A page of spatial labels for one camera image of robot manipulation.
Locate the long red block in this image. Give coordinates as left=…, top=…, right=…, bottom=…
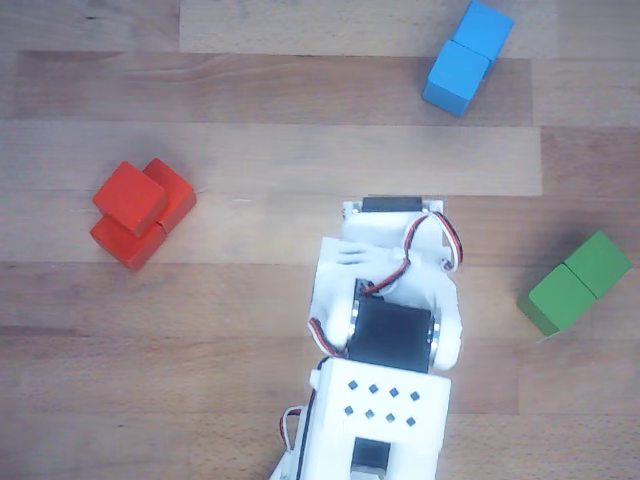
left=89, top=158, right=197, bottom=273

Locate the small red cube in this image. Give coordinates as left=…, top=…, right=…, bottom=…
left=92, top=160, right=169, bottom=239

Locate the red white black servo cable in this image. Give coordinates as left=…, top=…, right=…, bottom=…
left=358, top=211, right=465, bottom=297

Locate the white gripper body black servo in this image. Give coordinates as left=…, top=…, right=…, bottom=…
left=341, top=194, right=465, bottom=275

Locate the long green block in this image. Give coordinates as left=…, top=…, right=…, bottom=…
left=516, top=229, right=633, bottom=337

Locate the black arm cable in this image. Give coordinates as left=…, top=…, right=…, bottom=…
left=293, top=387, right=322, bottom=479

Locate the long blue block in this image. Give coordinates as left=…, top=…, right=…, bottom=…
left=421, top=0, right=516, bottom=119

